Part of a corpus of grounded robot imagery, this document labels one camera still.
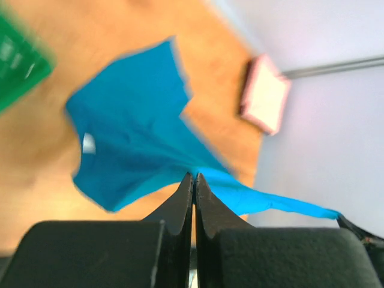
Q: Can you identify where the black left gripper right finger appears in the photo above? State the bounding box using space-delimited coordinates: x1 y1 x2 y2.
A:
194 174 381 287

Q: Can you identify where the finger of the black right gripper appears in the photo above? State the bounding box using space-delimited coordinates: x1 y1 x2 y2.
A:
337 214 383 249

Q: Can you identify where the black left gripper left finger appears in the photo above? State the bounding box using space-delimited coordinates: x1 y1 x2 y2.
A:
1 174 193 287

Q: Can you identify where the blue t shirt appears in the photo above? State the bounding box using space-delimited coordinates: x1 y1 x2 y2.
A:
65 38 339 220

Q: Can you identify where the folded pink t shirt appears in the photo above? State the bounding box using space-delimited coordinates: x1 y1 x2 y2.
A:
240 54 292 135

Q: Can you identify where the green plastic tray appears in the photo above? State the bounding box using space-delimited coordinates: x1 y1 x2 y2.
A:
1 2 56 112

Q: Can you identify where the aluminium frame post right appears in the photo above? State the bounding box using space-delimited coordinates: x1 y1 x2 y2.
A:
282 55 383 79

